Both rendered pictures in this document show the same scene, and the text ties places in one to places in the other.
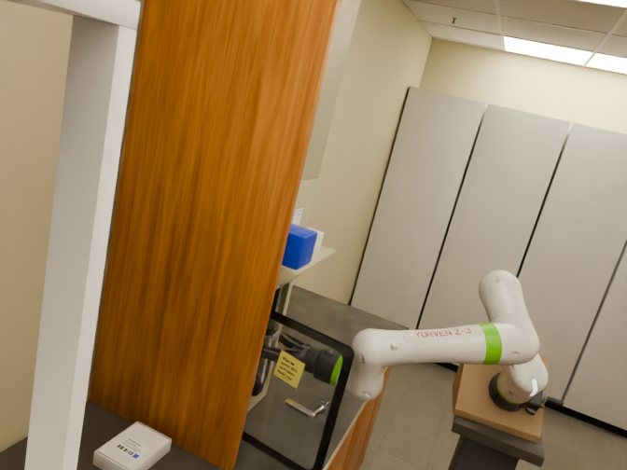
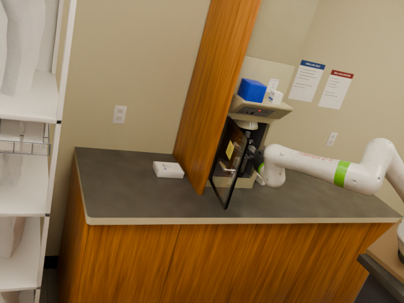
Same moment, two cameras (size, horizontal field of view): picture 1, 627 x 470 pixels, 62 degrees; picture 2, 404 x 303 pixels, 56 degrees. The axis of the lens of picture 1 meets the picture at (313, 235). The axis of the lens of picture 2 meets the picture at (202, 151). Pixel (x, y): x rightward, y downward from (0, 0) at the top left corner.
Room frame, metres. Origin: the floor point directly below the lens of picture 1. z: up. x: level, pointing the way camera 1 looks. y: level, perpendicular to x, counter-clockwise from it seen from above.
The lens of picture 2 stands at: (-0.19, -1.19, 1.96)
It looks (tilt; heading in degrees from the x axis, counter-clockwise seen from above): 22 degrees down; 44
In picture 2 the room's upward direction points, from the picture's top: 16 degrees clockwise
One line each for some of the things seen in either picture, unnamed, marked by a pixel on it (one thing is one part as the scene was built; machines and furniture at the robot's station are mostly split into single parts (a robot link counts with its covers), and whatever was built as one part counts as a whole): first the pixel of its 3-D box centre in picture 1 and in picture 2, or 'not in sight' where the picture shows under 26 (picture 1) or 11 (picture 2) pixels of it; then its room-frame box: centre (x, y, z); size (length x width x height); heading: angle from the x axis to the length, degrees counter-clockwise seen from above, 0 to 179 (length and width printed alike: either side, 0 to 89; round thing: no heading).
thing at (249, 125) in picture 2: not in sight; (244, 119); (1.49, 0.17, 1.34); 0.18 x 0.18 x 0.05
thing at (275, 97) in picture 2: (311, 241); (275, 97); (1.48, 0.00, 1.54); 0.05 x 0.05 x 0.06; 66
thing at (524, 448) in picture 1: (496, 421); (402, 276); (1.81, -0.86, 0.92); 0.32 x 0.32 x 0.04; 73
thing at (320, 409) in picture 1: (304, 407); (226, 166); (1.16, -0.08, 1.20); 0.10 x 0.05 x 0.03; 64
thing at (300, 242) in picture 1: (290, 244); (252, 90); (1.33, 0.05, 1.56); 0.10 x 0.10 x 0.09; 72
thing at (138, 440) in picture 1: (133, 450); (168, 169); (1.15, 0.32, 0.96); 0.16 x 0.12 x 0.04; 161
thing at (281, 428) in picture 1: (285, 393); (226, 162); (1.22, -0.03, 1.19); 0.30 x 0.01 x 0.40; 64
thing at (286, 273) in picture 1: (297, 269); (261, 110); (1.42, 0.02, 1.46); 0.32 x 0.12 x 0.10; 162
